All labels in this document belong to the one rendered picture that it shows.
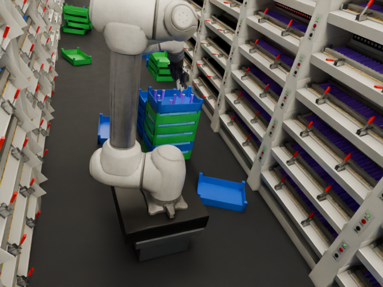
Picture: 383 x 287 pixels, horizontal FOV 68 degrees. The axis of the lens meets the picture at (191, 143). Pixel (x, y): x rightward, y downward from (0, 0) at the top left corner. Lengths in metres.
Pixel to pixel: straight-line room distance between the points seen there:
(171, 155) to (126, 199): 0.32
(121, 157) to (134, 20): 0.50
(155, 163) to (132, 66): 0.40
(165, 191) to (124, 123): 0.34
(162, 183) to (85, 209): 0.61
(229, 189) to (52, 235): 1.05
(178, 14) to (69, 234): 1.15
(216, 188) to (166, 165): 0.79
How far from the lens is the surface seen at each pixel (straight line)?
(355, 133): 1.37
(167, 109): 1.75
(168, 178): 1.17
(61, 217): 1.65
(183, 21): 0.88
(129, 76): 0.99
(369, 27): 1.38
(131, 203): 1.32
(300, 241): 1.76
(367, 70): 1.40
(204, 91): 2.70
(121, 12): 0.91
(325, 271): 1.61
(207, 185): 1.88
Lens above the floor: 1.25
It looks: 34 degrees down
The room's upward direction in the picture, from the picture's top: 13 degrees clockwise
